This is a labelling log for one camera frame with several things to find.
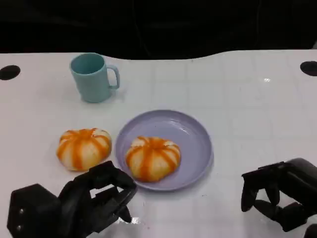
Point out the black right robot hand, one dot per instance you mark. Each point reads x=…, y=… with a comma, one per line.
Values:
x=299, y=183

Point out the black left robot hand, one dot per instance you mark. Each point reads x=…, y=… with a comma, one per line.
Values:
x=81, y=200

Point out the orange white toy bread roll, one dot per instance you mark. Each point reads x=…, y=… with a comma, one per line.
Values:
x=81, y=148
x=152, y=158

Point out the lilac plate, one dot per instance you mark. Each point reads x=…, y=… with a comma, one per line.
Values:
x=190, y=148

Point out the black table grommet hole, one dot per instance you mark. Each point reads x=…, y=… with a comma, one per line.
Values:
x=309, y=68
x=9, y=72

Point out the pale green mug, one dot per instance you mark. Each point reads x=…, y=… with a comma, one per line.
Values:
x=91, y=84

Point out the black backdrop curtain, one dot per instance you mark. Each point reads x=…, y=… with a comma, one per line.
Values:
x=158, y=24

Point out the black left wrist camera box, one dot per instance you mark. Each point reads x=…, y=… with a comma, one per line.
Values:
x=32, y=210

